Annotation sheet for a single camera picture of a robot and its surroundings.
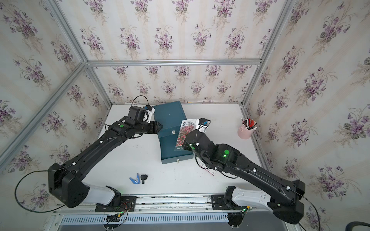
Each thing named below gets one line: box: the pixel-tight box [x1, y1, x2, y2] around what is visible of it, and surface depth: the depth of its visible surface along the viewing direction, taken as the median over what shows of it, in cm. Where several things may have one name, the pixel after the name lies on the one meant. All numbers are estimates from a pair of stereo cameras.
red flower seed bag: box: [174, 118, 200, 151], surface depth 71 cm
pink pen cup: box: [237, 125, 254, 140], surface depth 100 cm
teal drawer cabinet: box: [152, 100, 187, 151], surface depth 85 cm
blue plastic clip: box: [129, 172, 141, 185], surface depth 82 cm
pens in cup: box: [242, 117, 258, 131], surface depth 95 cm
